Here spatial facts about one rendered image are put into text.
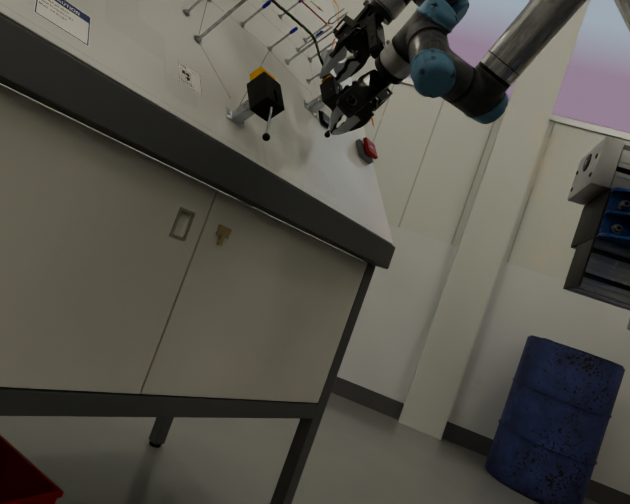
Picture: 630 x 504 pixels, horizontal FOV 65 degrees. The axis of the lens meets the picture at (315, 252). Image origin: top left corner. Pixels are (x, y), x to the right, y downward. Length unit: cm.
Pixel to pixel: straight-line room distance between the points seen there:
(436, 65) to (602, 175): 35
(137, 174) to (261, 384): 56
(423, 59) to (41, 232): 67
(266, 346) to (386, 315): 256
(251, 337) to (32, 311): 45
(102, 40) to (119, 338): 47
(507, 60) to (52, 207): 80
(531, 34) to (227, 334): 80
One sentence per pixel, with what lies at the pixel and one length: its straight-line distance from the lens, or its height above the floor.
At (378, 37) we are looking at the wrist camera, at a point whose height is 128.
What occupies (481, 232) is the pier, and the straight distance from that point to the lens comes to 365.
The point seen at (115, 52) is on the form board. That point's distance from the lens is 83.
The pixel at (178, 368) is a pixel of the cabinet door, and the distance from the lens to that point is 100.
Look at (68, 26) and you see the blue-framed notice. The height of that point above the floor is 91.
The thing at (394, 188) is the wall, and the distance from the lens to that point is 378.
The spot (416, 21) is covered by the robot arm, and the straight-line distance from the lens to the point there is 103.
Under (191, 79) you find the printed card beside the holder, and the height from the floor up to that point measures 95.
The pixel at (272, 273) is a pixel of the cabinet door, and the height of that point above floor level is 69.
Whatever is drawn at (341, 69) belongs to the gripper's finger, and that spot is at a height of 123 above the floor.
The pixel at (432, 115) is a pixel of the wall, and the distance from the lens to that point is 396.
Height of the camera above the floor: 70
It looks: 3 degrees up
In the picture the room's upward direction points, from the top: 20 degrees clockwise
